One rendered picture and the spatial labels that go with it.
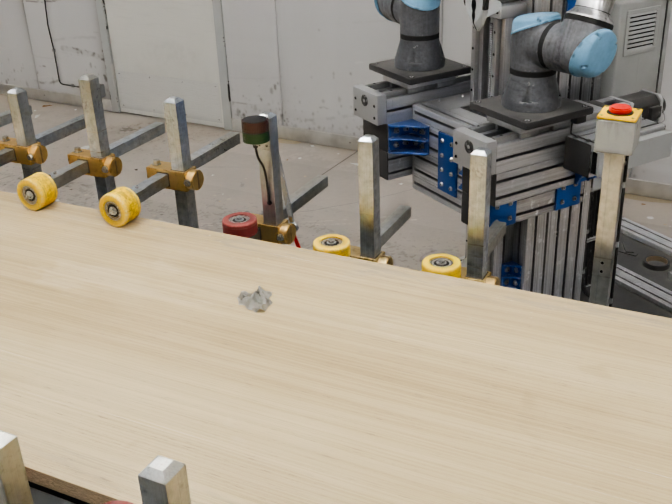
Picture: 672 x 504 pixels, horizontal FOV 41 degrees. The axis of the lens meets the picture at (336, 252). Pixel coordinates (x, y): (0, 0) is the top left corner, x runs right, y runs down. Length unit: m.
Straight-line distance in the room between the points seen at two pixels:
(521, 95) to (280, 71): 3.04
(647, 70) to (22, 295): 1.84
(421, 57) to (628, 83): 0.60
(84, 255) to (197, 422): 0.68
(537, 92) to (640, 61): 0.53
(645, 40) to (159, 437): 1.87
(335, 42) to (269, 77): 0.51
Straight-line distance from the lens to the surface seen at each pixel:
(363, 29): 4.86
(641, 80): 2.78
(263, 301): 1.70
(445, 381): 1.47
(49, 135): 2.62
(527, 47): 2.28
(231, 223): 2.03
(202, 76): 5.56
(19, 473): 1.13
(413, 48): 2.68
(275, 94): 5.26
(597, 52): 2.20
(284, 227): 2.09
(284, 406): 1.42
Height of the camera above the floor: 1.74
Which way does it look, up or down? 26 degrees down
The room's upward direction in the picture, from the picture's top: 2 degrees counter-clockwise
